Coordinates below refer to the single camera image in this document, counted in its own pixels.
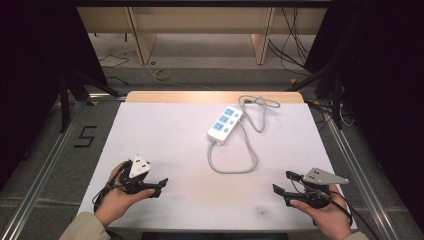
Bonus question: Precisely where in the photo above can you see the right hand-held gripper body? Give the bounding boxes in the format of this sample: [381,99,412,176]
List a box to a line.
[287,167,350,210]

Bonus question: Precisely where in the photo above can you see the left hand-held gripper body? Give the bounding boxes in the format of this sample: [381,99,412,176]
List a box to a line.
[115,154,152,196]

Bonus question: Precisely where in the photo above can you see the person's right hand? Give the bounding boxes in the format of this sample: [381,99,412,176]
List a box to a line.
[289,184,353,240]

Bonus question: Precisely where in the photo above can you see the person's left hand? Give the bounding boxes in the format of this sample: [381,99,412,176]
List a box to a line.
[94,161,156,229]

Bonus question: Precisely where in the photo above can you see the white table mat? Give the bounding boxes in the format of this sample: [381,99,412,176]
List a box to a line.
[77,101,358,233]

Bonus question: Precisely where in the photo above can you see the white power strip blue sockets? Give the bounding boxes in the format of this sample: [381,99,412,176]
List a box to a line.
[206,105,244,147]

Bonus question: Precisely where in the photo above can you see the black metal stand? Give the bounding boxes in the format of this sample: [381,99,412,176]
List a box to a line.
[285,61,345,130]
[57,64,123,134]

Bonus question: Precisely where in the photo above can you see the yellow tape roll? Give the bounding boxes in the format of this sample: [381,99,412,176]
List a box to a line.
[154,68,172,82]

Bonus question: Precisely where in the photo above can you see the black curtain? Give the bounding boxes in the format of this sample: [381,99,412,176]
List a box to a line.
[304,0,424,231]
[0,0,109,191]

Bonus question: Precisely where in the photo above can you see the light wooden desk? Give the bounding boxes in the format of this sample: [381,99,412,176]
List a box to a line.
[76,6,328,66]

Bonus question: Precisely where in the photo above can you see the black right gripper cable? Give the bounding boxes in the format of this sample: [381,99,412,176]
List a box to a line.
[289,176,382,240]

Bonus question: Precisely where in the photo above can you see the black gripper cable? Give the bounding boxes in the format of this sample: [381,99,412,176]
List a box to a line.
[91,161,132,214]
[289,176,382,240]

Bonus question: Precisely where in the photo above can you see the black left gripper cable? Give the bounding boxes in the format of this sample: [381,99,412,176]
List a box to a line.
[91,161,132,214]

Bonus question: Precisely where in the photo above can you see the silver metal floor rail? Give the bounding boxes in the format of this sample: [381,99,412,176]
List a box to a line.
[0,99,88,240]
[323,114,403,240]

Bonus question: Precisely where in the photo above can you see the grey power strip cable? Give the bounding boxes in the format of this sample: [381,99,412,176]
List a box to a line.
[207,95,281,175]

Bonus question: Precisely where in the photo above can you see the yellow-green floor cable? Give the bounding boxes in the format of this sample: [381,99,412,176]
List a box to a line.
[145,63,215,92]

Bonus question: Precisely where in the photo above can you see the white floor cable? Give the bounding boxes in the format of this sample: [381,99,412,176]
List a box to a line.
[97,49,135,69]

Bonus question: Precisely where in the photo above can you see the bundle of black floor cables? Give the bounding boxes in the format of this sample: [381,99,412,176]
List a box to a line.
[267,6,322,76]

